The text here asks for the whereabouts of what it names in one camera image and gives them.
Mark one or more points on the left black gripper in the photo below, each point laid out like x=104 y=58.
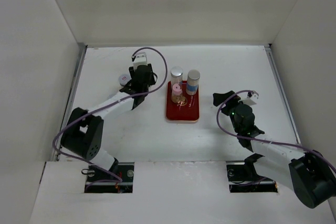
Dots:
x=151 y=83

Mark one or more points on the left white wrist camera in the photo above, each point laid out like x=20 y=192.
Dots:
x=139 y=59

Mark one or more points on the short jar white lid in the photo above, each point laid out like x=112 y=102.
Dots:
x=124 y=79

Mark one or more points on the pink cap bottle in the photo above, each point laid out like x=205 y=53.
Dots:
x=177 y=93

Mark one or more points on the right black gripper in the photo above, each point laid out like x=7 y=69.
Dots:
x=224 y=109

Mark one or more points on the tall jar blue label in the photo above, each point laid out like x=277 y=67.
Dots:
x=176 y=75
x=192 y=82

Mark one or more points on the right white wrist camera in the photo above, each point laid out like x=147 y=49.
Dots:
x=251 y=99

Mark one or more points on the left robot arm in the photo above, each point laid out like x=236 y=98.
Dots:
x=85 y=137

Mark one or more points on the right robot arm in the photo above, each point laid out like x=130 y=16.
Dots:
x=306 y=172

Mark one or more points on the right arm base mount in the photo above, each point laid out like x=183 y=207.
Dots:
x=243 y=178

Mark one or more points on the red lacquer tray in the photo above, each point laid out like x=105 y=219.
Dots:
x=182 y=107

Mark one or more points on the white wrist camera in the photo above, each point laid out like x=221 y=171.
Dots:
x=251 y=99
x=139 y=59

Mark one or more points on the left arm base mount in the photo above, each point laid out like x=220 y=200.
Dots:
x=99 y=182

